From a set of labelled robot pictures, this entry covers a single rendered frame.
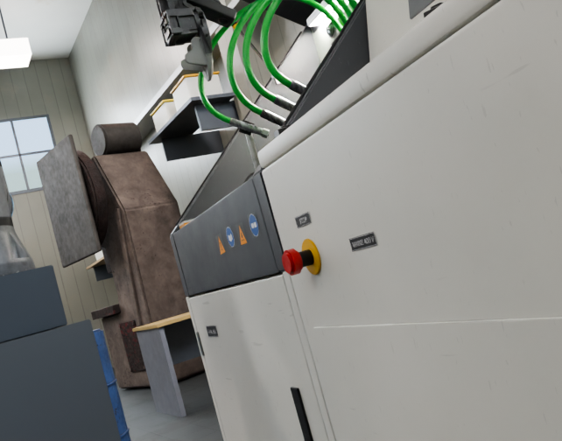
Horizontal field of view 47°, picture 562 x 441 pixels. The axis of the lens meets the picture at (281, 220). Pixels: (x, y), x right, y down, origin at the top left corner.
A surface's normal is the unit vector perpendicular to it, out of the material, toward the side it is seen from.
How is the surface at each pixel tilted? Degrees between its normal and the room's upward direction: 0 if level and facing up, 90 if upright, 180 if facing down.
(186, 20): 90
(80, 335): 90
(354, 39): 90
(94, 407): 90
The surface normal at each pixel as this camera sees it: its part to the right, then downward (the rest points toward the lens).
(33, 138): 0.46, -0.19
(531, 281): -0.89, 0.22
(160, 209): 0.63, -0.18
